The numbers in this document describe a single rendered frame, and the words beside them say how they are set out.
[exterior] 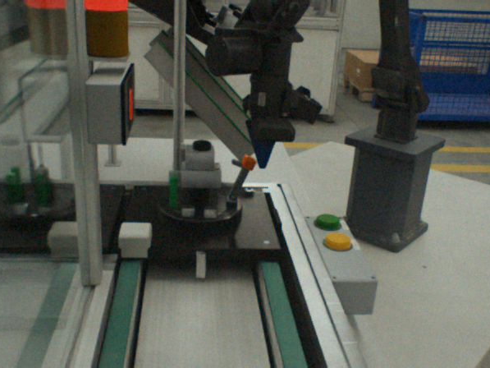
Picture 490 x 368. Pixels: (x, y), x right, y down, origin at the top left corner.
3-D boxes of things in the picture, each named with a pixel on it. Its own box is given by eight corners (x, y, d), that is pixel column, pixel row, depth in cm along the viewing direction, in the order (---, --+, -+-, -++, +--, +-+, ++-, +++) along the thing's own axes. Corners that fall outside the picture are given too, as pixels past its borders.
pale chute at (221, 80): (241, 124, 140) (254, 112, 139) (235, 140, 128) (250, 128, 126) (162, 35, 134) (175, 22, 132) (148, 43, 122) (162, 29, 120)
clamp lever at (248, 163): (236, 197, 96) (255, 158, 93) (237, 202, 94) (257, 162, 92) (217, 190, 95) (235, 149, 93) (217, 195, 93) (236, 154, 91)
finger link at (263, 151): (249, 133, 87) (287, 134, 87) (246, 126, 90) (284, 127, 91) (245, 175, 90) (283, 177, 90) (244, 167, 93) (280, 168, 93)
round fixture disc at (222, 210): (238, 197, 102) (239, 187, 102) (245, 233, 90) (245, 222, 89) (159, 196, 101) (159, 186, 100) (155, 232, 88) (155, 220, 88)
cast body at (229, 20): (239, 51, 114) (256, 19, 112) (238, 56, 110) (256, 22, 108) (201, 30, 113) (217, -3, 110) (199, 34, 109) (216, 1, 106)
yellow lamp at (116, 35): (130, 51, 68) (130, 8, 66) (126, 58, 64) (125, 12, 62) (88, 49, 68) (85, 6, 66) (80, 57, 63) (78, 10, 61)
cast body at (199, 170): (219, 178, 96) (221, 138, 93) (221, 188, 92) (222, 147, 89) (169, 177, 95) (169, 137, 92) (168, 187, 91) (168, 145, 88)
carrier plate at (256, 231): (262, 197, 108) (263, 186, 107) (280, 260, 86) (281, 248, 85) (134, 195, 106) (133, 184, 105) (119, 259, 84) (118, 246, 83)
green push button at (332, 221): (336, 223, 99) (336, 213, 98) (341, 234, 95) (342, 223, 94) (313, 223, 98) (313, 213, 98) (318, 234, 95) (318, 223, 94)
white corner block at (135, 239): (152, 245, 89) (152, 222, 87) (150, 259, 84) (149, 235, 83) (121, 245, 88) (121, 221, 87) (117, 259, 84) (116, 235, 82)
